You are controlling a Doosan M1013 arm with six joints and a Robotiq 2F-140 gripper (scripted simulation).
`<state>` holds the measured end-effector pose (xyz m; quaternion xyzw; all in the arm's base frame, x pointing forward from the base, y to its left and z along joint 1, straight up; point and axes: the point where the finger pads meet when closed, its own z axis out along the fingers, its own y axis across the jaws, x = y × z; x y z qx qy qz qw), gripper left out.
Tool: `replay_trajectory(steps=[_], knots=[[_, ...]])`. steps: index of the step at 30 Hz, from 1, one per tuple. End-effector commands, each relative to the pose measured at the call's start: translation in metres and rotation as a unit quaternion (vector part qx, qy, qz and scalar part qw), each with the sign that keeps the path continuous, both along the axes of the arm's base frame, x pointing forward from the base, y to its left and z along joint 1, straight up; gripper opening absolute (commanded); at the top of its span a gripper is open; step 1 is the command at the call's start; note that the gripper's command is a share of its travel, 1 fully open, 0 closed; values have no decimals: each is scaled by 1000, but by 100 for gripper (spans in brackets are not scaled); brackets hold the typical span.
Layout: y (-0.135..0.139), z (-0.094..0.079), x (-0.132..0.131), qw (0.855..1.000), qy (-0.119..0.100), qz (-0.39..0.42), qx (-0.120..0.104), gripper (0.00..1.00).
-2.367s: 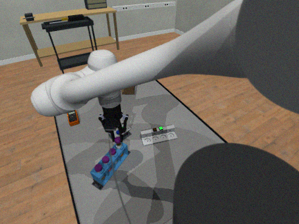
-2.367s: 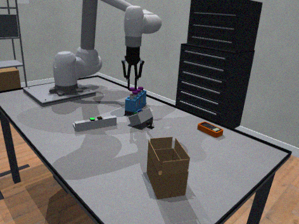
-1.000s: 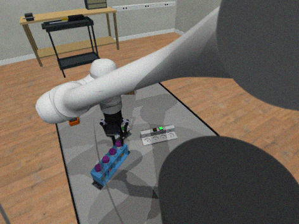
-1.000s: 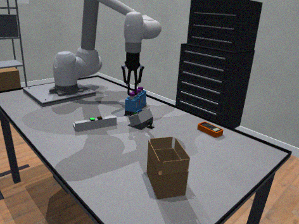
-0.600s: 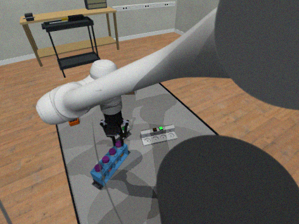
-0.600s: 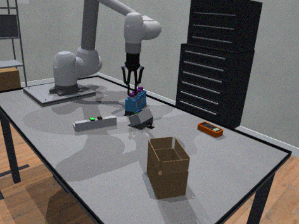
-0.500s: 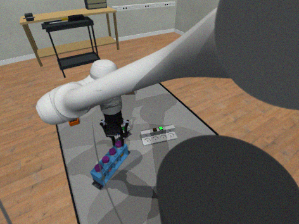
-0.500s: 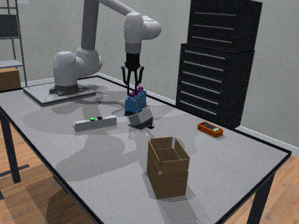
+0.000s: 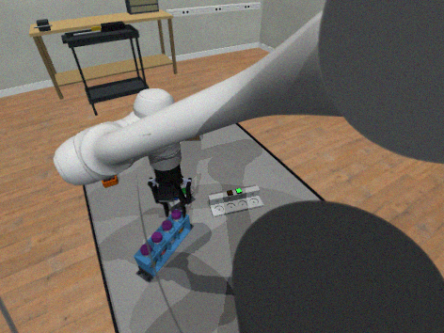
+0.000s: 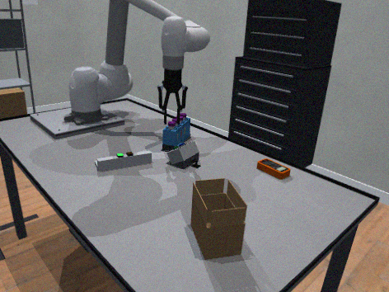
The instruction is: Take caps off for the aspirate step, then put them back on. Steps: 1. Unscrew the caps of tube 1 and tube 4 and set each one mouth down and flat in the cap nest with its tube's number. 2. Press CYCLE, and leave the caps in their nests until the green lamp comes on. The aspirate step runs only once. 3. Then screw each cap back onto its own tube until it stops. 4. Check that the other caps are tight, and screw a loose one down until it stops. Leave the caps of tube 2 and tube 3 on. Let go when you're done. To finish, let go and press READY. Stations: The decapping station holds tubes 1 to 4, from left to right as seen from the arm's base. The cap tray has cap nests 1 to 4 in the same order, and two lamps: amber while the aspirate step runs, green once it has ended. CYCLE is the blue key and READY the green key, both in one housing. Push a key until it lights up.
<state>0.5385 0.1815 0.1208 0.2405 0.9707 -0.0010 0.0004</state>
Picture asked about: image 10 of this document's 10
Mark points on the brown cardboard box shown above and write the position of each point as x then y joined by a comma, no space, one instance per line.
225,236

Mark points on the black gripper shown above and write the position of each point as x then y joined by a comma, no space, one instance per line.
172,84

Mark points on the white key housing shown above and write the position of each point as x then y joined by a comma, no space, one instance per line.
184,155

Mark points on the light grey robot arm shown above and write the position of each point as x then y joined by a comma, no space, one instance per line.
89,88

